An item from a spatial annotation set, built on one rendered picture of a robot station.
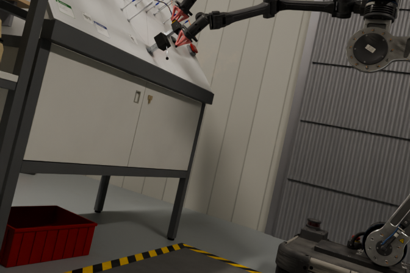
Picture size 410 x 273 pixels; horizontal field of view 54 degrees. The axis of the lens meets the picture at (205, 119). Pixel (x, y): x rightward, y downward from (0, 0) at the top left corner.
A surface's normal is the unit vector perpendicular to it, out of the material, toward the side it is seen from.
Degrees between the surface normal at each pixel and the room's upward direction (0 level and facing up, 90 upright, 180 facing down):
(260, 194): 90
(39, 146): 90
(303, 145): 90
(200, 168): 90
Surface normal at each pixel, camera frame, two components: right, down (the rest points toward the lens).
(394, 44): -0.42, -0.14
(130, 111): 0.87, 0.17
